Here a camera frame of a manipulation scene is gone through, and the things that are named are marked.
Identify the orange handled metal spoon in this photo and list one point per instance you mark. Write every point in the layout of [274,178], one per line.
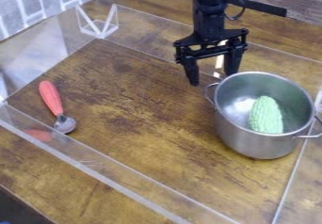
[64,124]

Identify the green knitted object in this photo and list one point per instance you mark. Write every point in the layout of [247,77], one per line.
[264,116]

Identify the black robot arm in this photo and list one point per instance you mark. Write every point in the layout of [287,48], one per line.
[215,4]

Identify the clear acrylic corner bracket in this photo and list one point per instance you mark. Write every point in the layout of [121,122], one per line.
[96,28]

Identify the black strip on wall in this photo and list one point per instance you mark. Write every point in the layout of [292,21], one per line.
[258,6]

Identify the clear acrylic enclosure wall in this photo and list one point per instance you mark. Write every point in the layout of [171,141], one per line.
[152,194]

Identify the silver metal pot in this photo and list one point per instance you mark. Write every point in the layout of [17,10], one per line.
[234,97]

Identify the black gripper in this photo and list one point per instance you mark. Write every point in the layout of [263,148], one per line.
[209,40]

